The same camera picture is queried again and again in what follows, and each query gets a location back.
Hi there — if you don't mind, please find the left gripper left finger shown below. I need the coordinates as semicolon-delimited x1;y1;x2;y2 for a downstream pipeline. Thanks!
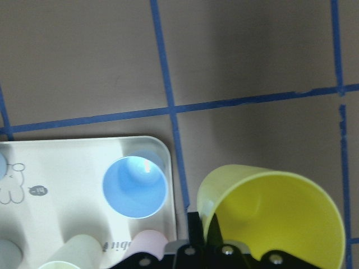
164;212;204;269

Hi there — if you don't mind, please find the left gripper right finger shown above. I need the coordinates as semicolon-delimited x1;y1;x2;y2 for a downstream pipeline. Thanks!
207;214;250;268

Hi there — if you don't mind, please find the blue cup near tray edge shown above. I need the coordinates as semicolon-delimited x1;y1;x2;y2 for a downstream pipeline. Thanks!
0;153;7;180

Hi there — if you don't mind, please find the pink cup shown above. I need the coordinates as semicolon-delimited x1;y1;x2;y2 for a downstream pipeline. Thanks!
123;230;169;260

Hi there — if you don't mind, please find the pale green cup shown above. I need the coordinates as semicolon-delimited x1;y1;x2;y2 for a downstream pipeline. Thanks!
39;234;102;269

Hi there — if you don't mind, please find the beige serving tray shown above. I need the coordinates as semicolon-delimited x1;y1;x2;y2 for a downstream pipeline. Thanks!
1;136;177;268

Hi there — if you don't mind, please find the grey cup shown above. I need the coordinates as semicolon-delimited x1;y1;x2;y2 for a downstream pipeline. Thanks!
1;239;22;269

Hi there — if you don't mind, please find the yellow plastic cup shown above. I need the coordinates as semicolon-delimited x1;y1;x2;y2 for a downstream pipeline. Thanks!
197;165;346;268

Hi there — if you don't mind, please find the blue cup on tray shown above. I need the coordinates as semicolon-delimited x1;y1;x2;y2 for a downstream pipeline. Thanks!
102;150;169;219

